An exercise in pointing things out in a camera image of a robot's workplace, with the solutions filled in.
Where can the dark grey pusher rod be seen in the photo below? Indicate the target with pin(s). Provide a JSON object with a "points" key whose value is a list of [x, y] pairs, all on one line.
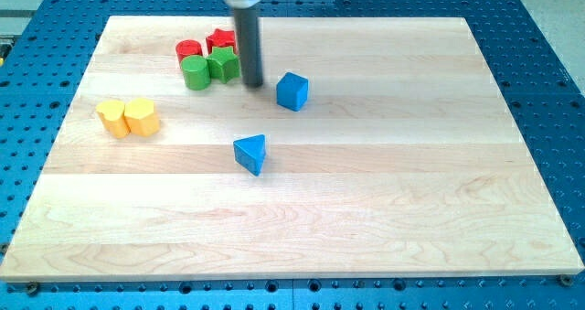
{"points": [[248, 36]]}

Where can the blue wooden cube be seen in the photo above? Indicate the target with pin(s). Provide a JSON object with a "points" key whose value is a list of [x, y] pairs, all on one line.
{"points": [[292, 91]]}

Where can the blue wooden triangle block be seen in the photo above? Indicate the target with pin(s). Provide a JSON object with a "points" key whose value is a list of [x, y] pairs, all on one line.
{"points": [[250, 153]]}

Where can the red wooden star block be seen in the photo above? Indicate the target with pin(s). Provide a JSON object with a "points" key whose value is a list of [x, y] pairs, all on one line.
{"points": [[221, 38]]}

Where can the green wooden star block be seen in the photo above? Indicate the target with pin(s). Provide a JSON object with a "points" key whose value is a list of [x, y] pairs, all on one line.
{"points": [[223, 64]]}

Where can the red wooden cylinder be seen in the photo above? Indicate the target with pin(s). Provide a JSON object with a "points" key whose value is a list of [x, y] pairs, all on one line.
{"points": [[187, 47]]}

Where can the green wooden cylinder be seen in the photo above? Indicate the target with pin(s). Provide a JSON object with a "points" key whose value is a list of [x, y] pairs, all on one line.
{"points": [[195, 72]]}

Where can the yellow wooden hexagon block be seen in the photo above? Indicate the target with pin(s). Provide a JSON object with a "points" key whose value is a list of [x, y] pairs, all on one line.
{"points": [[141, 117]]}

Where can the yellow wooden heart block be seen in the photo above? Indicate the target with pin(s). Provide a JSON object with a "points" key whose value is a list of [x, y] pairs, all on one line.
{"points": [[111, 114]]}

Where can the light wooden board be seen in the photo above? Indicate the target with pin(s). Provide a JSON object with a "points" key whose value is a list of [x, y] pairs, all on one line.
{"points": [[405, 161]]}

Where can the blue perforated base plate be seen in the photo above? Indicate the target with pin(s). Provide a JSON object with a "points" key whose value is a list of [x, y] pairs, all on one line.
{"points": [[534, 48]]}

